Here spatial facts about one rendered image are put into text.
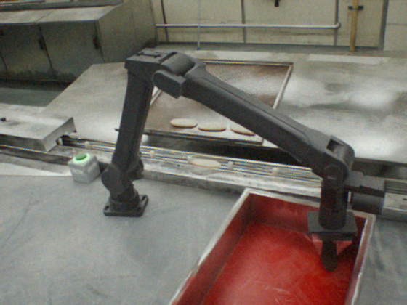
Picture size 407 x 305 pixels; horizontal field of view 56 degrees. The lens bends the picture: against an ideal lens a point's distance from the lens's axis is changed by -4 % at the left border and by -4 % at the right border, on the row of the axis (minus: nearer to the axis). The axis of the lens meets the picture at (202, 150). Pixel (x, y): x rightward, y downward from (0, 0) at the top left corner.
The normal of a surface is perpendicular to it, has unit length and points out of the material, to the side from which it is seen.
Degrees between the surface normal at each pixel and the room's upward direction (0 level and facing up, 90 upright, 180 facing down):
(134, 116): 91
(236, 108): 87
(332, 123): 10
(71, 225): 0
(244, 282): 0
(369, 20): 90
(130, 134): 91
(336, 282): 0
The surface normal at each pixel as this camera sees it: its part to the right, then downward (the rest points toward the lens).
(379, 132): -0.18, -0.74
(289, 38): -0.40, 0.52
